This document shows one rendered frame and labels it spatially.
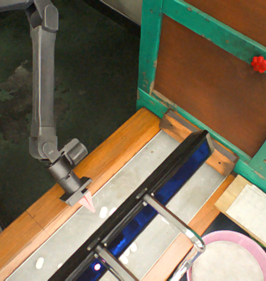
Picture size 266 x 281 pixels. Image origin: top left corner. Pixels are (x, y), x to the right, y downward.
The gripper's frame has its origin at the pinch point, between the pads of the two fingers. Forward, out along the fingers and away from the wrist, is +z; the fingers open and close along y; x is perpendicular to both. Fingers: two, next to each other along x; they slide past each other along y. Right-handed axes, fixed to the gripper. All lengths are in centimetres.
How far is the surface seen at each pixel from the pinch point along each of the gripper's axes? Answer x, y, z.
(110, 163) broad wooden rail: 9.7, 16.9, -3.6
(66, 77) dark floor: 134, 70, -32
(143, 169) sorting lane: 5.7, 24.3, 5.1
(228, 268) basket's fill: -20.6, 17.2, 37.4
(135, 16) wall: 119, 139, -38
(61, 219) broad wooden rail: 9.1, -8.0, -1.4
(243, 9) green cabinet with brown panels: -43, 47, -28
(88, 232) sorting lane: 4.2, -4.7, 6.6
